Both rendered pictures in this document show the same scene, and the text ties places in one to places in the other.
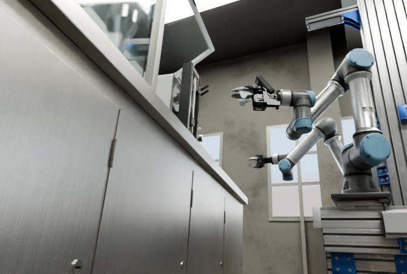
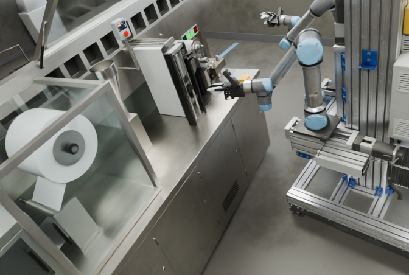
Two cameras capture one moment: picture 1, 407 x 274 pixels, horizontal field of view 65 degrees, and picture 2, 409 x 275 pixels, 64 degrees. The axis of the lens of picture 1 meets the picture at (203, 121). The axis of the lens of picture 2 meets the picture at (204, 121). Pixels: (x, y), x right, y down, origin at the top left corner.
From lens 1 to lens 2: 1.79 m
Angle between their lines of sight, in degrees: 62
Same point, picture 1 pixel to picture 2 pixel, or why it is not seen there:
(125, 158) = (160, 233)
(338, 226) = (299, 141)
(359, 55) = (307, 53)
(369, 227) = (316, 146)
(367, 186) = not seen: hidden behind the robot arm
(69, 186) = (151, 266)
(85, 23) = (127, 255)
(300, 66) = not seen: outside the picture
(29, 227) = not seen: outside the picture
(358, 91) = (307, 80)
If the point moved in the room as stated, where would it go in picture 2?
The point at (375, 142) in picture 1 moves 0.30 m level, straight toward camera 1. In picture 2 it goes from (313, 121) to (284, 156)
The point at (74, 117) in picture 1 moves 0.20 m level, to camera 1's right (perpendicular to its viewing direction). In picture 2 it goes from (141, 260) to (176, 262)
